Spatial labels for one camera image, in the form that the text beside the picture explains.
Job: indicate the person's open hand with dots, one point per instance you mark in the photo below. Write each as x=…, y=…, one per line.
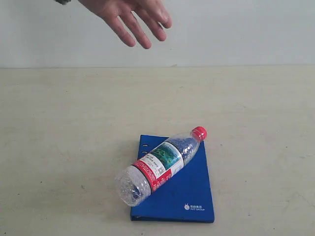
x=119, y=16

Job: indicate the grey sleeved forearm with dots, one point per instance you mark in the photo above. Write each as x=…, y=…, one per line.
x=63, y=2

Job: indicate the blue ring binder notebook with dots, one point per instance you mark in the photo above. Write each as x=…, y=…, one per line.
x=186, y=197

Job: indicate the clear plastic water bottle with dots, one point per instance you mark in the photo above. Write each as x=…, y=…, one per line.
x=142, y=178

